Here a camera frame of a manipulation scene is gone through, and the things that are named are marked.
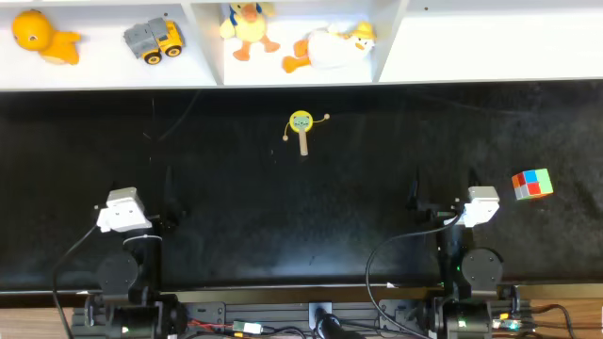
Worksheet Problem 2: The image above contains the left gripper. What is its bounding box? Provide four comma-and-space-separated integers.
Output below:
108, 165, 186, 234

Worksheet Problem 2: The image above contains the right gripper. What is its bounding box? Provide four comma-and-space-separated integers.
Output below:
406, 166, 482, 225

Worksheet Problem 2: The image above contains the grey and yellow toy truck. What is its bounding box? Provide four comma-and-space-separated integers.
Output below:
122, 17, 186, 66

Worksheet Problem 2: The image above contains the yellow rattle drum toy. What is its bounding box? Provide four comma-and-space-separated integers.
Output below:
281, 109, 332, 157

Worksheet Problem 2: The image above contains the yellow rubber duck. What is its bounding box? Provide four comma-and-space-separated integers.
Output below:
11, 8, 83, 66

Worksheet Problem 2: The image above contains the many-coloured puzzle cube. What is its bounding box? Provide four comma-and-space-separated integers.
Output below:
511, 168, 555, 202

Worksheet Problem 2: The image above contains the white shelf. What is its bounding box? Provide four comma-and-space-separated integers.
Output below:
0, 0, 603, 92

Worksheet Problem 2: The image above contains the white plush duck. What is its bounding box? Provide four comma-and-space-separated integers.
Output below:
281, 20, 378, 74

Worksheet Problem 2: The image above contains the yellow plush duck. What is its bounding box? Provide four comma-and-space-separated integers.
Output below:
219, 2, 282, 63

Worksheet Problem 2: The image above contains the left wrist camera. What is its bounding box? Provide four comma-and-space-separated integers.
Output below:
96, 186, 154, 234

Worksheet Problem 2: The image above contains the black cable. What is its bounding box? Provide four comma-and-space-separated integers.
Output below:
51, 223, 103, 339
365, 212, 465, 339

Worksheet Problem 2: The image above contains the mounting rail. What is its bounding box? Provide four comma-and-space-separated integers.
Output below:
70, 299, 579, 339

